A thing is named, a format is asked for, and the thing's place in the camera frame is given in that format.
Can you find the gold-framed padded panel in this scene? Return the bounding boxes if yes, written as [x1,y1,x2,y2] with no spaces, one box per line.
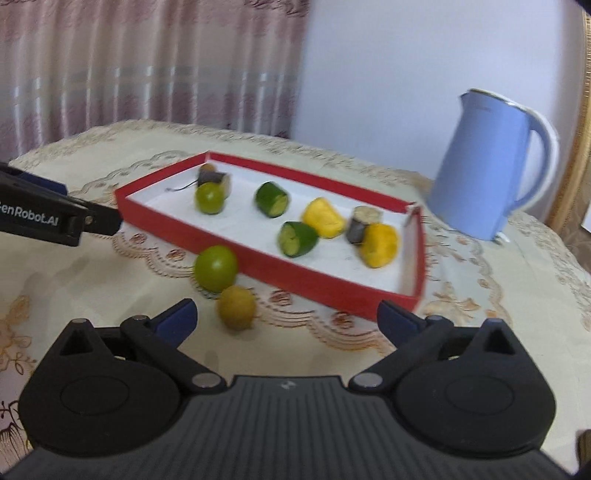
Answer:
[547,9,591,250]

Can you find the green cucumber piece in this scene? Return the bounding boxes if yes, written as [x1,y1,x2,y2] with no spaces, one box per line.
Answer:
[255,181,291,219]
[277,222,320,258]

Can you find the blue electric kettle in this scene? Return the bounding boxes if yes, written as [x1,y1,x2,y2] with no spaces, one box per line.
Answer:
[425,89,560,243]

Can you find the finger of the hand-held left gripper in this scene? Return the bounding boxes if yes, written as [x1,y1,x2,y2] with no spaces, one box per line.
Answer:
[79,199,124,237]
[0,161,70,195]

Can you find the dark sugarcane piece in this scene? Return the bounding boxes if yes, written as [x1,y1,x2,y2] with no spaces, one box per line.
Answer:
[198,167,232,199]
[346,206,383,245]

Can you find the green lime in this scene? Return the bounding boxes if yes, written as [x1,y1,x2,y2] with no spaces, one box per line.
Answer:
[194,245,239,293]
[194,182,226,215]

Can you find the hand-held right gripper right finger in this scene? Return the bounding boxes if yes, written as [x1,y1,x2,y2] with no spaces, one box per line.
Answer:
[348,300,539,394]

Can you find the yellow pepper piece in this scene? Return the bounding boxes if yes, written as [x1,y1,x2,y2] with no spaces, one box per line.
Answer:
[301,198,347,239]
[359,223,400,269]

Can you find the pink patterned curtain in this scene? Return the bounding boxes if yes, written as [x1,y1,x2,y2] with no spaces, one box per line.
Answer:
[0,0,311,160]

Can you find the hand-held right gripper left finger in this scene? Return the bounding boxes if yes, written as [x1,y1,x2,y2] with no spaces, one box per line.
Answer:
[41,298,228,394]

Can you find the red shallow cardboard box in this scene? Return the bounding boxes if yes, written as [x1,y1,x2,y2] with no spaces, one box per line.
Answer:
[115,151,426,322]

